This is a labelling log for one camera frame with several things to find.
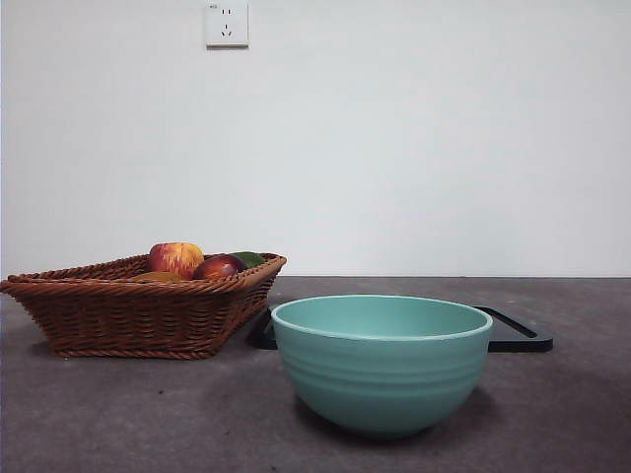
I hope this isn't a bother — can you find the black rectangular tray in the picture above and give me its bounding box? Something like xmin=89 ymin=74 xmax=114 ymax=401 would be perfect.
xmin=245 ymin=304 xmax=554 ymax=354

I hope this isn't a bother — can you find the white wall power socket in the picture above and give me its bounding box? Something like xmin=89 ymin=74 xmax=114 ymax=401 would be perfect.
xmin=205 ymin=2 xmax=249 ymax=49

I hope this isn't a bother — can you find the green fruit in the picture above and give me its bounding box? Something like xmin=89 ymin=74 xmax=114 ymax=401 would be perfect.
xmin=229 ymin=251 xmax=266 ymax=270

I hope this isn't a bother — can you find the brown wicker basket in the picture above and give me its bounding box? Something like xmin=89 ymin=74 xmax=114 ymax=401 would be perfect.
xmin=0 ymin=252 xmax=288 ymax=360

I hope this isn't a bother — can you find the teal ribbed bowl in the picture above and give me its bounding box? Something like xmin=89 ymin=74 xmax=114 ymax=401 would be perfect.
xmin=270 ymin=294 xmax=494 ymax=439

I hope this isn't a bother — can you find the brown kiwi fruit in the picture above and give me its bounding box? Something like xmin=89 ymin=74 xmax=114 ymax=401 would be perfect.
xmin=128 ymin=270 xmax=186 ymax=284

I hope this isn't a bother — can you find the red and yellow apple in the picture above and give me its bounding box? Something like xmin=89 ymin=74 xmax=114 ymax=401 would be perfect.
xmin=148 ymin=240 xmax=205 ymax=281

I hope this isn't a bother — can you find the dark red apple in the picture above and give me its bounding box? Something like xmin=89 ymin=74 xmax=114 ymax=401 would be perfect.
xmin=192 ymin=253 xmax=248 ymax=281

